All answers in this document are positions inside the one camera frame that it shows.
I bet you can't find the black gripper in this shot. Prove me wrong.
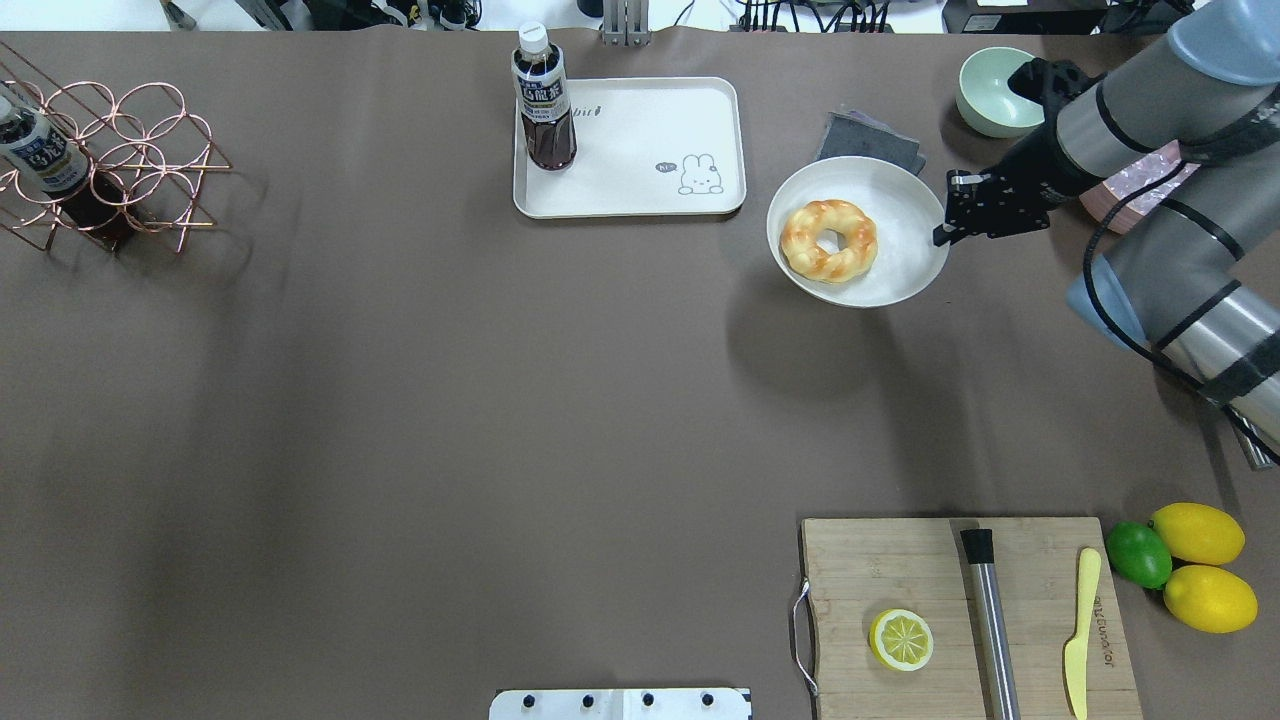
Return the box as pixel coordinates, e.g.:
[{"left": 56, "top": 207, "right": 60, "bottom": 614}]
[{"left": 932, "top": 58, "right": 1082, "bottom": 247}]

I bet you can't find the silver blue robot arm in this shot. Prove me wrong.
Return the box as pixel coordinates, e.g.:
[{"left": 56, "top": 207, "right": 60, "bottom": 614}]
[{"left": 933, "top": 1, "right": 1279, "bottom": 460}]

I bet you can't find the glazed twisted donut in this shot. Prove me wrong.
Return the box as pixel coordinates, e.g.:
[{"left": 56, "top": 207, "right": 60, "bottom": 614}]
[{"left": 780, "top": 199, "right": 881, "bottom": 284}]

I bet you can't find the white rabbit tray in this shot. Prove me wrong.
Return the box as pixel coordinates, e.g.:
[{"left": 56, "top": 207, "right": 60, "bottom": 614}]
[{"left": 512, "top": 77, "right": 748, "bottom": 220}]

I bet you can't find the tea bottle on tray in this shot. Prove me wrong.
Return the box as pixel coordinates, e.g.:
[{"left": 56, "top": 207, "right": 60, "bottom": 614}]
[{"left": 511, "top": 20, "right": 577, "bottom": 170}]

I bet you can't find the white plate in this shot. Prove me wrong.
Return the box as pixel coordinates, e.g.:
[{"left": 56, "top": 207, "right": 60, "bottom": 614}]
[{"left": 765, "top": 156, "right": 948, "bottom": 307}]

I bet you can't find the grey folded cloth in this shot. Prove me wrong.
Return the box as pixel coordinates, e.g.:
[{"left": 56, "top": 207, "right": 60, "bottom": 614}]
[{"left": 814, "top": 111, "right": 927, "bottom": 176}]

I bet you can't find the mint green bowl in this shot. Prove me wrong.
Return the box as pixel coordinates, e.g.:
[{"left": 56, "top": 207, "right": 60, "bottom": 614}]
[{"left": 955, "top": 47, "right": 1044, "bottom": 138}]

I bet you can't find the pink bowl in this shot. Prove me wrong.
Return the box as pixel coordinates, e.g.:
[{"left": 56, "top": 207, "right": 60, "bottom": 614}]
[{"left": 1078, "top": 140, "right": 1201, "bottom": 234}]

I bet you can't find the wooden cutting board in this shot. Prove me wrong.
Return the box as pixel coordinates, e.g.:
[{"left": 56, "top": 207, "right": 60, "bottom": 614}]
[{"left": 800, "top": 518, "right": 1103, "bottom": 719}]

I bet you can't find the green lime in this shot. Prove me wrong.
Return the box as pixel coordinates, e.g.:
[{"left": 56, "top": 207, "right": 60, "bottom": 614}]
[{"left": 1105, "top": 521, "right": 1172, "bottom": 591}]

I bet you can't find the yellow lemon far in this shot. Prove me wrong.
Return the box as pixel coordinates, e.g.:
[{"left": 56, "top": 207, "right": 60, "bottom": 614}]
[{"left": 1149, "top": 502, "right": 1245, "bottom": 566}]

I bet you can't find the yellow lemon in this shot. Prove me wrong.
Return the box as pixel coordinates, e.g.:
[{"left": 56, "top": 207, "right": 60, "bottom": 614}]
[
  {"left": 1164, "top": 565, "right": 1260, "bottom": 634},
  {"left": 1149, "top": 502, "right": 1245, "bottom": 566}
]

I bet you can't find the lemon half slice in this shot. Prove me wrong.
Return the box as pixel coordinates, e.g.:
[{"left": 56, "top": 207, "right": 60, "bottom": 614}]
[{"left": 868, "top": 609, "right": 934, "bottom": 673}]

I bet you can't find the yellow plastic knife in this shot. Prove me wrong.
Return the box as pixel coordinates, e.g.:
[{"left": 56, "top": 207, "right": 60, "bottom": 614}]
[{"left": 1062, "top": 547, "right": 1102, "bottom": 719}]

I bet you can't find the yellow lemon near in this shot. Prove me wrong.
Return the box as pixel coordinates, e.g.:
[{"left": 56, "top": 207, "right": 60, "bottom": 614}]
[{"left": 1164, "top": 565, "right": 1260, "bottom": 634}]

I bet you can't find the tea bottle in rack rear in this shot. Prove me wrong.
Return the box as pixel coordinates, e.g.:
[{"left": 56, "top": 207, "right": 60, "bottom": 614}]
[{"left": 1, "top": 90, "right": 136, "bottom": 250}]

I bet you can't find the aluminium frame post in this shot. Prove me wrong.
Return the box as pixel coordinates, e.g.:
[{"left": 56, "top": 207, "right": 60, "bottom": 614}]
[{"left": 600, "top": 0, "right": 652, "bottom": 47}]

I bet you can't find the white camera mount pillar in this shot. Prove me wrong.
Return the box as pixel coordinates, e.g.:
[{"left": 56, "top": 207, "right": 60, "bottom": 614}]
[{"left": 488, "top": 687, "right": 754, "bottom": 719}]

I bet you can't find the copper wire bottle rack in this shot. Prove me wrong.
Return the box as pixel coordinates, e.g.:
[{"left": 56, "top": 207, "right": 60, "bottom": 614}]
[{"left": 3, "top": 44, "right": 236, "bottom": 255}]

